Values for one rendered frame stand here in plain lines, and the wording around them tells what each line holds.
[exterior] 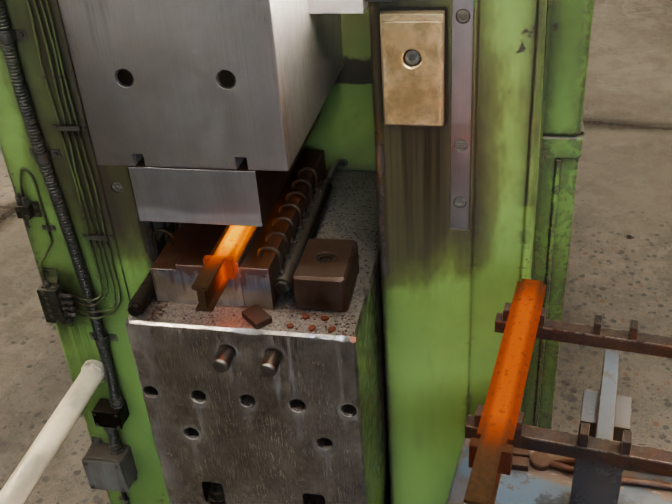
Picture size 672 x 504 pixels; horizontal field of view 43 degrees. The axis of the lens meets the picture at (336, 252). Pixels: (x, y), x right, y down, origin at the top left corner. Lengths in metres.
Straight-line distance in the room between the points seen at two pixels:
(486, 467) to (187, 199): 0.62
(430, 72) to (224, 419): 0.67
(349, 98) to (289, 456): 0.69
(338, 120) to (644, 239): 1.84
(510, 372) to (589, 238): 2.25
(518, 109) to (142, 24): 0.55
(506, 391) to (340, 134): 0.83
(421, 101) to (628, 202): 2.35
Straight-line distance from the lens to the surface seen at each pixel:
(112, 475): 1.93
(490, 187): 1.36
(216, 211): 1.29
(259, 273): 1.33
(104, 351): 1.73
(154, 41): 1.20
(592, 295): 2.98
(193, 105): 1.22
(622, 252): 3.23
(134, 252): 1.58
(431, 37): 1.23
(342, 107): 1.69
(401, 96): 1.27
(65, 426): 1.68
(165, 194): 1.31
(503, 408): 1.02
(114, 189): 1.53
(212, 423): 1.49
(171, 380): 1.45
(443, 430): 1.67
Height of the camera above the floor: 1.72
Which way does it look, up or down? 33 degrees down
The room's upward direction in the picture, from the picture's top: 4 degrees counter-clockwise
